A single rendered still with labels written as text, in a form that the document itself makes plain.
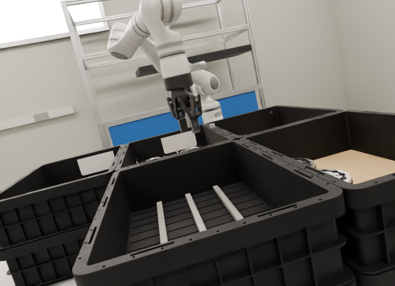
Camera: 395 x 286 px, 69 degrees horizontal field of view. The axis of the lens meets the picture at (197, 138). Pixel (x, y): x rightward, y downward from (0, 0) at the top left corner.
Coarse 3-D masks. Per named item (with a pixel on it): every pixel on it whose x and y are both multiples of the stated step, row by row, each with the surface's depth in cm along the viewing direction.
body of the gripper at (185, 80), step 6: (168, 78) 73; (174, 78) 73; (180, 78) 73; (186, 78) 74; (168, 84) 74; (174, 84) 73; (180, 84) 73; (186, 84) 74; (192, 84) 76; (168, 90) 75; (174, 90) 77; (180, 90) 75; (186, 90) 74; (174, 96) 79; (186, 96) 74; (186, 102) 75; (180, 108) 78
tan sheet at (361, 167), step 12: (336, 156) 72; (348, 156) 70; (360, 156) 68; (372, 156) 66; (324, 168) 66; (336, 168) 64; (348, 168) 63; (360, 168) 61; (372, 168) 60; (384, 168) 59; (360, 180) 56
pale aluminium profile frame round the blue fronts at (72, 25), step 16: (64, 0) 242; (80, 0) 246; (96, 0) 249; (208, 0) 342; (64, 16) 244; (112, 16) 315; (128, 16) 319; (208, 32) 279; (224, 32) 284; (240, 32) 308; (80, 48) 310; (192, 48) 346; (80, 64) 251; (96, 64) 316; (112, 64) 322; (256, 64) 297; (96, 112) 259
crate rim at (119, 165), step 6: (204, 126) 102; (174, 132) 106; (216, 132) 85; (222, 132) 83; (150, 138) 105; (228, 138) 73; (234, 138) 71; (126, 144) 101; (210, 144) 70; (126, 150) 90; (192, 150) 69; (120, 156) 82; (168, 156) 68; (120, 162) 79; (144, 162) 68; (120, 168) 68
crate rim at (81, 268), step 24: (216, 144) 69; (240, 144) 63; (288, 168) 43; (336, 192) 32; (96, 216) 41; (264, 216) 30; (288, 216) 30; (312, 216) 31; (336, 216) 31; (96, 240) 34; (192, 240) 29; (216, 240) 29; (240, 240) 30; (264, 240) 30; (96, 264) 29; (120, 264) 28; (144, 264) 28; (168, 264) 29
